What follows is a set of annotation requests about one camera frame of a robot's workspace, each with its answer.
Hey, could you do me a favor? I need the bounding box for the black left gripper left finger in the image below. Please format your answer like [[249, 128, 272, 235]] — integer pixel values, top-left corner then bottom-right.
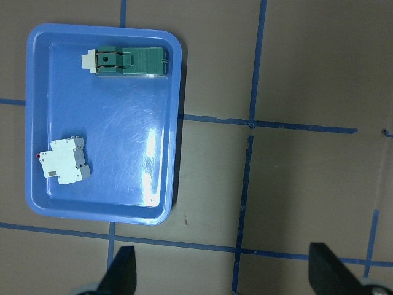
[[98, 246, 137, 294]]

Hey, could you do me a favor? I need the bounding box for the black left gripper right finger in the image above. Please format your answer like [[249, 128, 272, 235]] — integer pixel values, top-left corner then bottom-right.
[[308, 242, 368, 295]]

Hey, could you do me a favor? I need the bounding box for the white circuit breaker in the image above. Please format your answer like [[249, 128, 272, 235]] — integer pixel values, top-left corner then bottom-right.
[[37, 136, 91, 185]]

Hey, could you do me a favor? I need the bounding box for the blue plastic tray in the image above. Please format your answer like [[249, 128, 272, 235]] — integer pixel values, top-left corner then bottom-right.
[[25, 23, 182, 226]]

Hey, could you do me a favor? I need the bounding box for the green terminal block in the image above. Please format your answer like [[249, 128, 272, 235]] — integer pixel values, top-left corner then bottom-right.
[[81, 46, 168, 76]]

